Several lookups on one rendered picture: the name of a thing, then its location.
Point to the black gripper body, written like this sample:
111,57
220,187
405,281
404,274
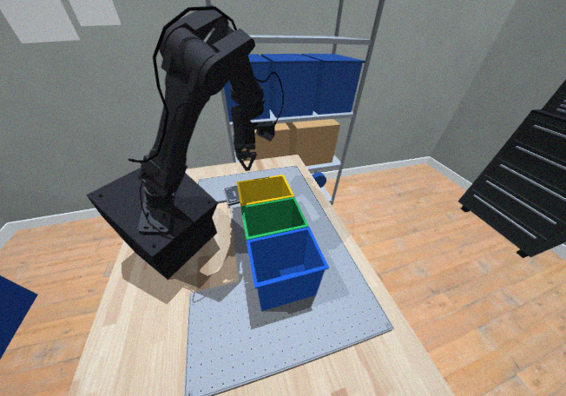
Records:
239,141

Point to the yellow bin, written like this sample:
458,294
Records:
263,189

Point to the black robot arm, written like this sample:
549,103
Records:
186,56

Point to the blue open-top bin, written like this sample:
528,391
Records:
286,254

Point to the green bin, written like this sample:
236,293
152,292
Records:
272,217

